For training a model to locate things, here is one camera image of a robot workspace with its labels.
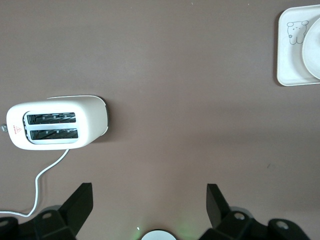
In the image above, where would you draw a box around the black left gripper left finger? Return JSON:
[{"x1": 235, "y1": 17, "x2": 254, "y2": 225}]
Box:
[{"x1": 32, "y1": 183, "x2": 94, "y2": 240}]

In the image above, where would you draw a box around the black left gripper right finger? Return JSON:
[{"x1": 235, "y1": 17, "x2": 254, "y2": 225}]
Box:
[{"x1": 199, "y1": 183, "x2": 270, "y2": 240}]

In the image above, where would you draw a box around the cream round plate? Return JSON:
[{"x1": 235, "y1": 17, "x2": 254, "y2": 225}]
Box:
[{"x1": 301, "y1": 18, "x2": 320, "y2": 80}]

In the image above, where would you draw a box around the white two-slot toaster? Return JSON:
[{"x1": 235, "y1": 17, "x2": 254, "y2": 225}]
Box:
[{"x1": 0, "y1": 94, "x2": 110, "y2": 151}]

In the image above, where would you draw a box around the brown table cover mat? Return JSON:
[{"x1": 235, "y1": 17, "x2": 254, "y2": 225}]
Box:
[{"x1": 0, "y1": 0, "x2": 320, "y2": 240}]

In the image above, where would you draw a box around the cream rabbit print tray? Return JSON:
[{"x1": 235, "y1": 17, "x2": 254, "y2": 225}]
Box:
[{"x1": 276, "y1": 4, "x2": 320, "y2": 87}]

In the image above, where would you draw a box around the white toaster power cable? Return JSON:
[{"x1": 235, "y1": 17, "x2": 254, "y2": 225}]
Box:
[{"x1": 0, "y1": 148, "x2": 70, "y2": 218}]

